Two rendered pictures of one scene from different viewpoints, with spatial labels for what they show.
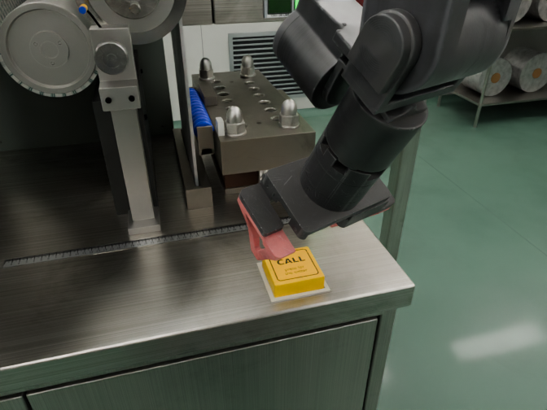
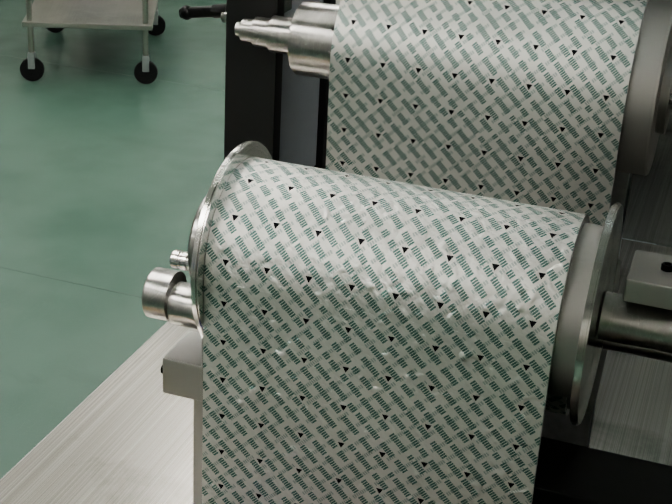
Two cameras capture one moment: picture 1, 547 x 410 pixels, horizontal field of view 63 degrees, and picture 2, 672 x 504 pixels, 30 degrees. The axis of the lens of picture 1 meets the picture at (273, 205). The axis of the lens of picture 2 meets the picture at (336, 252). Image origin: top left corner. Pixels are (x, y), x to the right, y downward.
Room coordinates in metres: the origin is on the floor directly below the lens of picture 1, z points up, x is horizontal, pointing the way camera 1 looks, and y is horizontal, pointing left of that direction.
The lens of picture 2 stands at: (1.16, -0.45, 1.62)
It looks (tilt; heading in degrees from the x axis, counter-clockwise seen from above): 24 degrees down; 123
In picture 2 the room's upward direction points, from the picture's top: 3 degrees clockwise
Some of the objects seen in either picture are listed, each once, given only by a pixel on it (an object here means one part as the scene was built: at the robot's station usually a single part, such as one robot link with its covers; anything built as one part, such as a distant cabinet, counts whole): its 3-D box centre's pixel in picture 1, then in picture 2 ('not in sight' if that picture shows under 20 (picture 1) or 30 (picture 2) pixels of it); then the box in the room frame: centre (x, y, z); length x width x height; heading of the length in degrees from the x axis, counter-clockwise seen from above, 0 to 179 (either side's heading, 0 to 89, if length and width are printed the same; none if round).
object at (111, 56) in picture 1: (111, 57); (164, 294); (0.57, 0.20, 1.18); 0.04 x 0.02 x 0.04; 105
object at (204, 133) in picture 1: (199, 117); not in sight; (0.80, 0.14, 1.01); 0.23 x 0.03 x 0.05; 15
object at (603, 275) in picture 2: not in sight; (597, 314); (0.90, 0.26, 1.25); 0.15 x 0.01 x 0.15; 105
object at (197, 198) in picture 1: (190, 163); not in sight; (0.79, 0.16, 0.92); 0.28 x 0.04 x 0.04; 15
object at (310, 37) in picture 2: not in sight; (333, 42); (0.57, 0.43, 1.34); 0.06 x 0.06 x 0.06; 15
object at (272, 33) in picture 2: not in sight; (268, 33); (0.51, 0.41, 1.34); 0.06 x 0.03 x 0.03; 15
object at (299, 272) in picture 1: (292, 271); not in sight; (0.47, -0.03, 0.91); 0.07 x 0.07 x 0.02; 15
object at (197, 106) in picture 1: (196, 111); not in sight; (0.80, 0.14, 1.03); 0.21 x 0.04 x 0.03; 15
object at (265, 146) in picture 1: (243, 112); not in sight; (0.86, 0.06, 1.00); 0.40 x 0.16 x 0.06; 15
